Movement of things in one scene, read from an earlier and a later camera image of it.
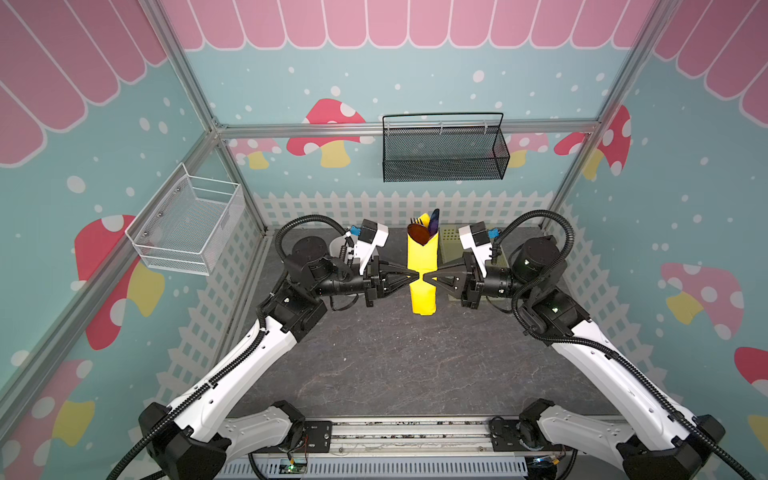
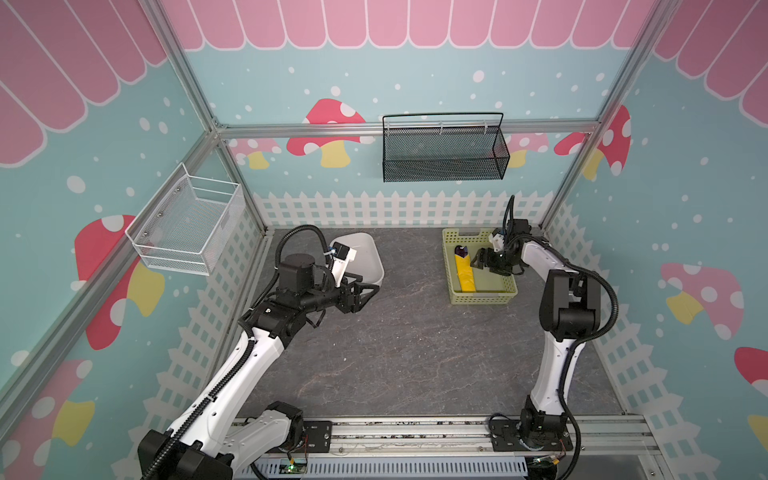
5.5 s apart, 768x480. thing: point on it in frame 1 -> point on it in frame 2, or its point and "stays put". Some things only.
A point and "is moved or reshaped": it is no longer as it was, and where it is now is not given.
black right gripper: (470, 284) -> (489, 259)
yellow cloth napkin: (423, 259) is moved or reshaped
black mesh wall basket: (444, 147) stays put
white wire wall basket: (188, 223) stays put
